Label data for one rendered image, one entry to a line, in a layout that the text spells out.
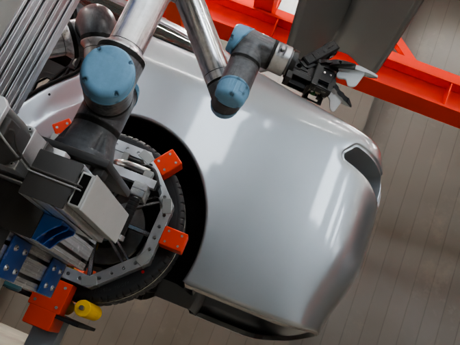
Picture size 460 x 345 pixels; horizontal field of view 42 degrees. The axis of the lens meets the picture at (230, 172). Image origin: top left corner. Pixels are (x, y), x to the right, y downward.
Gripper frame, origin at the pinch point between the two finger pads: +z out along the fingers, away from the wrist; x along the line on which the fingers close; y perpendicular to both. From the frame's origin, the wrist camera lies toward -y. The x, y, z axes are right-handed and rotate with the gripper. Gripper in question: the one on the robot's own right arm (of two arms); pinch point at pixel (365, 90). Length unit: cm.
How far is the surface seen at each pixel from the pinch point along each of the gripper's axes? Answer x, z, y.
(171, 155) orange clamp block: -87, -39, -2
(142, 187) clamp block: -68, -43, 21
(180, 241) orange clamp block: -89, -24, 27
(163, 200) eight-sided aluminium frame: -89, -35, 15
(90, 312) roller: -98, -42, 60
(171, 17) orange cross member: -242, -87, -171
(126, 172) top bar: -72, -50, 17
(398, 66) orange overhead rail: -262, 92, -235
